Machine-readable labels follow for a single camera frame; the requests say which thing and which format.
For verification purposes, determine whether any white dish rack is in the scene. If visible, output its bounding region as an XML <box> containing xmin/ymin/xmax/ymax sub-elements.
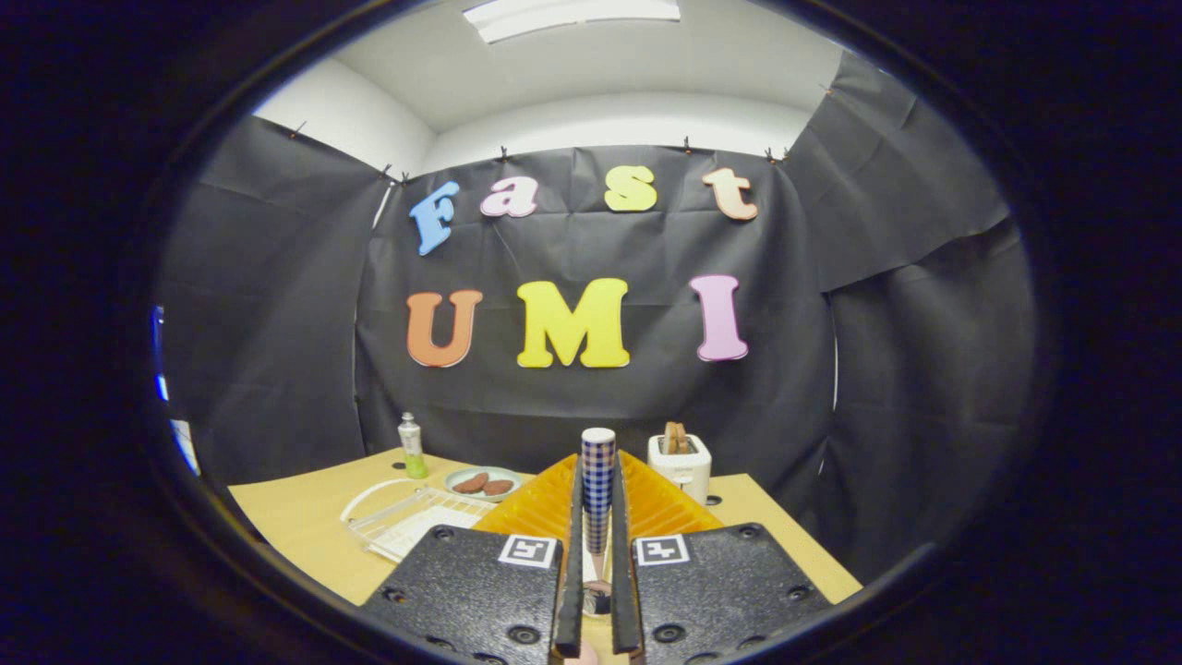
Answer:
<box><xmin>340</xmin><ymin>478</ymin><xmax>500</xmax><ymax>564</ymax></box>

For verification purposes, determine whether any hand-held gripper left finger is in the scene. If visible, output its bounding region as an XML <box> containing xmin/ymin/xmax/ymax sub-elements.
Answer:
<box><xmin>360</xmin><ymin>453</ymin><xmax>585</xmax><ymax>661</ymax></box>

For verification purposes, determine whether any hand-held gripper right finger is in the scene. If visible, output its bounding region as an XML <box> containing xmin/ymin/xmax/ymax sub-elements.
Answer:
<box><xmin>609</xmin><ymin>451</ymin><xmax>835</xmax><ymax>665</ymax></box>

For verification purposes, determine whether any green white tube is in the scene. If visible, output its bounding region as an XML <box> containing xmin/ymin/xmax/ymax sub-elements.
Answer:
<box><xmin>398</xmin><ymin>412</ymin><xmax>429</xmax><ymax>480</ymax></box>

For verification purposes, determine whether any cream toaster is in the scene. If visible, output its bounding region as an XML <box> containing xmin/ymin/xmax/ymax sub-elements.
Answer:
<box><xmin>646</xmin><ymin>434</ymin><xmax>713</xmax><ymax>506</ymax></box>

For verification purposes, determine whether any ceiling light panel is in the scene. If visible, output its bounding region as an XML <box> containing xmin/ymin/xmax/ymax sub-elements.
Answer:
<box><xmin>462</xmin><ymin>0</ymin><xmax>682</xmax><ymax>45</ymax></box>

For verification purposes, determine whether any pale green plate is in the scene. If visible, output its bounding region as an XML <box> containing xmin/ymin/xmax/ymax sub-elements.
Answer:
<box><xmin>443</xmin><ymin>465</ymin><xmax>524</xmax><ymax>503</ymax></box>

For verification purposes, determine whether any blue checkered handle spoon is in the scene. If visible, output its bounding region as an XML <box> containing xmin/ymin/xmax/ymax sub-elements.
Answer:
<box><xmin>581</xmin><ymin>427</ymin><xmax>617</xmax><ymax>583</ymax></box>

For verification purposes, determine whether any black backdrop cloth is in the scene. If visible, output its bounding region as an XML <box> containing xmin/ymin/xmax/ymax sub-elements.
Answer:
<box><xmin>152</xmin><ymin>51</ymin><xmax>1040</xmax><ymax>587</ymax></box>

